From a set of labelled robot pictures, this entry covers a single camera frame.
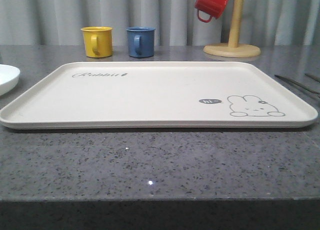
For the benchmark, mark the wooden mug tree stand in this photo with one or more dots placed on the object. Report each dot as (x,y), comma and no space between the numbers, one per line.
(233,48)

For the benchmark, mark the grey curtain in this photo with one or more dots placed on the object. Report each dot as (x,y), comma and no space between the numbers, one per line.
(59,22)

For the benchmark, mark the red mug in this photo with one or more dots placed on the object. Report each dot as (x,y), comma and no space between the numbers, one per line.
(214,8)

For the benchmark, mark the blue mug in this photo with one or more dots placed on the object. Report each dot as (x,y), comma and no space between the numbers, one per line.
(141,41)

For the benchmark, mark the white round plate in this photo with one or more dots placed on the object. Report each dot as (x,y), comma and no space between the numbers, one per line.
(9,77)

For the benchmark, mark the beige rabbit serving tray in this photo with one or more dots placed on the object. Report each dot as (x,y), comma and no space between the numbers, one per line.
(157,94)

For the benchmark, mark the yellow mug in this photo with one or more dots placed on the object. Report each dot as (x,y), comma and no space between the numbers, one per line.
(97,41)

